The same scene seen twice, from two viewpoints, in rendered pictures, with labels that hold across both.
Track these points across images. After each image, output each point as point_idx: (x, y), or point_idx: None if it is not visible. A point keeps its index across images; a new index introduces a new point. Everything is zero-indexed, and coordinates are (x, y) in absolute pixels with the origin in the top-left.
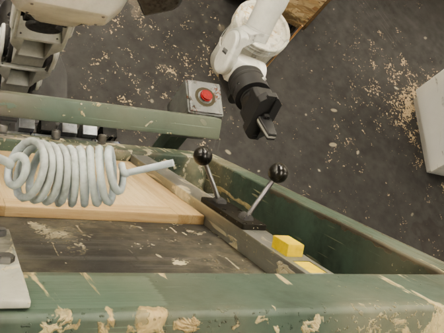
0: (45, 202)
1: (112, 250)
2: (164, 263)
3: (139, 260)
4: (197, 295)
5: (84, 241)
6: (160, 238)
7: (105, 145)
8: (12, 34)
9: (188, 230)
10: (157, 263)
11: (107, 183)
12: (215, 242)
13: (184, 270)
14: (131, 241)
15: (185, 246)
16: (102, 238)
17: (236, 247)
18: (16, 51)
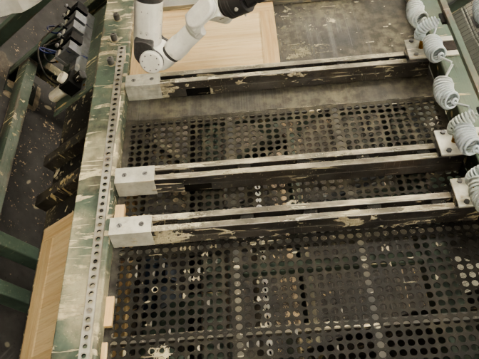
0: (419, 23)
1: (321, 36)
2: (333, 24)
3: (332, 30)
4: (438, 11)
5: (311, 43)
6: (299, 21)
7: (120, 17)
8: (35, 4)
9: (284, 11)
10: (335, 26)
11: (209, 28)
12: (300, 6)
13: (341, 20)
14: (307, 30)
15: (308, 16)
16: (305, 38)
17: (309, 1)
18: (8, 14)
